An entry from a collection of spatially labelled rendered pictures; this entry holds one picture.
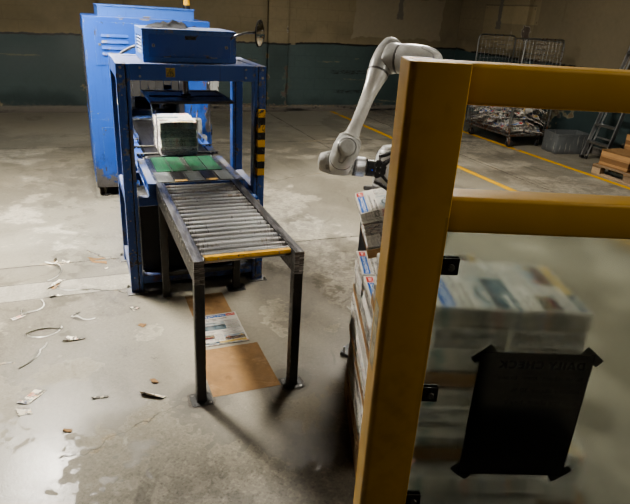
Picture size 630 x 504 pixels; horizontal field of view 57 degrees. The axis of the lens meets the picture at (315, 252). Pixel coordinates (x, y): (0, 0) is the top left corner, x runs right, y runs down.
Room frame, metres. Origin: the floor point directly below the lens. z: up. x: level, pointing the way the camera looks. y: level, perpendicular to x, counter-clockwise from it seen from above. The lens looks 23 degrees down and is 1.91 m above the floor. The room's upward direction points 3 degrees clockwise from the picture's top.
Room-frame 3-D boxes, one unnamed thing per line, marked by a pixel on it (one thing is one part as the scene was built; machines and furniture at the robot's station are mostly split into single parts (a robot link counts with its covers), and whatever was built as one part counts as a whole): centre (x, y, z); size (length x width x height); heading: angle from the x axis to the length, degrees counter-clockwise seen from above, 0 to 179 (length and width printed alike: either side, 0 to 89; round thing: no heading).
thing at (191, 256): (3.07, 0.80, 0.74); 1.34 x 0.05 x 0.12; 23
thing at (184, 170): (4.10, 0.96, 0.75); 0.70 x 0.65 x 0.10; 23
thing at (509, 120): (10.20, -3.16, 0.85); 1.21 x 0.83 x 1.71; 23
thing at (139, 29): (4.10, 0.96, 1.65); 0.60 x 0.45 x 0.20; 113
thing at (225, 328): (3.20, 0.57, 0.00); 0.37 x 0.28 x 0.01; 23
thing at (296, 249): (3.26, 0.33, 0.74); 1.34 x 0.05 x 0.12; 23
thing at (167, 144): (4.63, 1.18, 0.93); 0.38 x 0.30 x 0.26; 23
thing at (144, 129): (5.14, 1.40, 0.75); 1.53 x 0.64 x 0.10; 23
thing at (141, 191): (4.10, 0.96, 0.38); 0.94 x 0.69 x 0.63; 113
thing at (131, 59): (4.10, 0.96, 1.50); 0.94 x 0.68 x 0.10; 113
